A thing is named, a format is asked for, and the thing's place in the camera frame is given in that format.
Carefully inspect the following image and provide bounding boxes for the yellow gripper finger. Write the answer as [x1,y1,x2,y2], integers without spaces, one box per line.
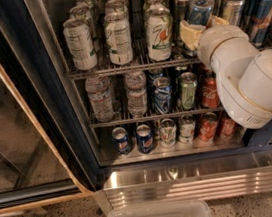
[207,15,229,27]
[179,20,206,51]

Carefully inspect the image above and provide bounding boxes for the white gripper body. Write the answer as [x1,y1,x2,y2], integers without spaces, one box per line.
[197,25,252,69]

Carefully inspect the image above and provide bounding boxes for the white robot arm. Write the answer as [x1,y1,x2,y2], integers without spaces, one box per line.
[179,20,272,129]

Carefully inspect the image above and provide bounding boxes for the silver redbull can front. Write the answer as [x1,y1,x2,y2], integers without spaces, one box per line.
[220,0,245,26]

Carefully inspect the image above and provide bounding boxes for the white 7up can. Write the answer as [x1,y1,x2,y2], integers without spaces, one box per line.
[159,118,177,148]
[145,8,173,62]

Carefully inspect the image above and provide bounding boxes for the red coca-cola can middle shelf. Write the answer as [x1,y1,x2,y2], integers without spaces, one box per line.
[200,71,220,108]

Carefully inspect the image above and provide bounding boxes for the green soda can middle shelf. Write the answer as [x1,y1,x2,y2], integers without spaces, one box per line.
[178,72,197,110]

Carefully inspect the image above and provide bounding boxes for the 7up can second row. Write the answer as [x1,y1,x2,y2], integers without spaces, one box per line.
[143,0,166,13]

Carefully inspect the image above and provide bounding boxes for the blue pepsi can middle shelf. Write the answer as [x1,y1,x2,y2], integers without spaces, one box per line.
[153,76,172,115]

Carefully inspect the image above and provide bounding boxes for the white can second row middle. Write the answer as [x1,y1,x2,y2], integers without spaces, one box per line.
[104,0,129,17]

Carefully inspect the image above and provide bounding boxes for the white can second row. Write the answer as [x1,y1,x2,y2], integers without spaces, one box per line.
[69,3,99,51]
[104,0,129,17]

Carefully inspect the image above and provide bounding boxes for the white green can bottom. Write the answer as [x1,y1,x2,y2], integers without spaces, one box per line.
[178,115,196,144]

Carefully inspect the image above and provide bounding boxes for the left coca-cola can bottom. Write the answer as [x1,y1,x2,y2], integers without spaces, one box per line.
[198,112,219,143]

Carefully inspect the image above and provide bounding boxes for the stainless steel beverage fridge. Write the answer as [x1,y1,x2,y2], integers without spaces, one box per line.
[24,0,272,212]

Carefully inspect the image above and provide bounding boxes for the white 7up can bottom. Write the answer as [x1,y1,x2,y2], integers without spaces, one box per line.
[159,118,177,148]

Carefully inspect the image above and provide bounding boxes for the white can second row left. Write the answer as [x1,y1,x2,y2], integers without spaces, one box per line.
[69,3,99,51]

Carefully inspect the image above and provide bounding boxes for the pepsi can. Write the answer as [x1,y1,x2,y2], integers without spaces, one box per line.
[136,124,153,154]
[111,127,131,156]

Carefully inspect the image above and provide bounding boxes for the white front-left soda can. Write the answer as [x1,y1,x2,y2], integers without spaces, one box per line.
[63,18,98,71]

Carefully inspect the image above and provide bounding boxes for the left pepsi can bottom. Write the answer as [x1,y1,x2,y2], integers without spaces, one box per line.
[111,127,131,156]

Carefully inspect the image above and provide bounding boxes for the open glass fridge door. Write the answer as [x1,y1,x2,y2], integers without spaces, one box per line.
[0,0,98,216]

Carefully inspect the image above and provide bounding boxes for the water bottle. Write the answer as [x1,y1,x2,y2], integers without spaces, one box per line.
[124,70,148,117]
[85,76,114,122]

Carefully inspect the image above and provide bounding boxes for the left water bottle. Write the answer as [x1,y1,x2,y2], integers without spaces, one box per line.
[85,76,114,122]

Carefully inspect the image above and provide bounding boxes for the top wire shelf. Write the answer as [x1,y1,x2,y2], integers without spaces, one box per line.
[62,20,272,83]

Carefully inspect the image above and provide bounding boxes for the wire shelf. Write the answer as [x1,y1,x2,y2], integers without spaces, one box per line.
[62,20,272,83]
[89,106,224,128]

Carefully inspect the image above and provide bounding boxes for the middle wire shelf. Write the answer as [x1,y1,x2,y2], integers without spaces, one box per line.
[89,106,224,128]

